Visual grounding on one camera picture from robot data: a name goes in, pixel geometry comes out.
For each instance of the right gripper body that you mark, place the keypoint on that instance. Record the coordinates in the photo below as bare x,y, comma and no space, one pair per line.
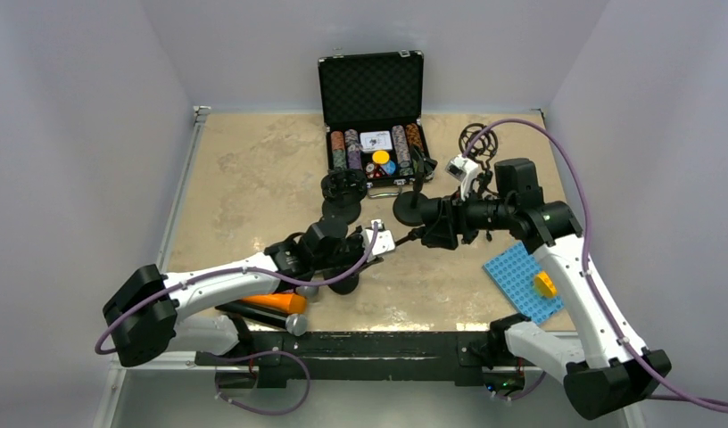
455,210

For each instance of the black clip microphone stand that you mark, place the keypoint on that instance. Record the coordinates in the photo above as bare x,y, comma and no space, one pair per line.
406,205

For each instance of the black shock-mount microphone stand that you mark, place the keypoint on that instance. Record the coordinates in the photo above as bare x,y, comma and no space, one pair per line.
342,191

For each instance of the black tripod stand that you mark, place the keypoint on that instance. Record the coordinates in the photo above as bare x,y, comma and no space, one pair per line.
481,146

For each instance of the orange microphone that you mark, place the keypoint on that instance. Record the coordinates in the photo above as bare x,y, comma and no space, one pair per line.
288,303

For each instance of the black silver-mesh microphone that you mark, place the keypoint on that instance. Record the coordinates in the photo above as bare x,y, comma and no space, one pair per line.
295,324

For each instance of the purple glitter microphone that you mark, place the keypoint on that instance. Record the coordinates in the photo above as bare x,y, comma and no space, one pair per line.
307,292

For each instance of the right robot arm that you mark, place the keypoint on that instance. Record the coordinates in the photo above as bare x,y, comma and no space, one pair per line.
612,367

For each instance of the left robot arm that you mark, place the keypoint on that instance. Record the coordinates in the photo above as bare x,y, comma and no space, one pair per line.
153,313

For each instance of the blue building baseplate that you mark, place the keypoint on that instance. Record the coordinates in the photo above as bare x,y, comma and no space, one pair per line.
513,272

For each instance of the yellow building brick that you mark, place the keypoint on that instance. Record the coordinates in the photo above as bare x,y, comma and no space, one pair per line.
544,285

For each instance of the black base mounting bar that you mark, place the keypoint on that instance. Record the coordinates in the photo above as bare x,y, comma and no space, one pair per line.
273,359

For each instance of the black poker chip case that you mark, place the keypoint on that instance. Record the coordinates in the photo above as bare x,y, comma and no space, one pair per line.
371,92

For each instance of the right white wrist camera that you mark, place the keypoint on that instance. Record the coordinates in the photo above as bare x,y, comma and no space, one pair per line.
465,171

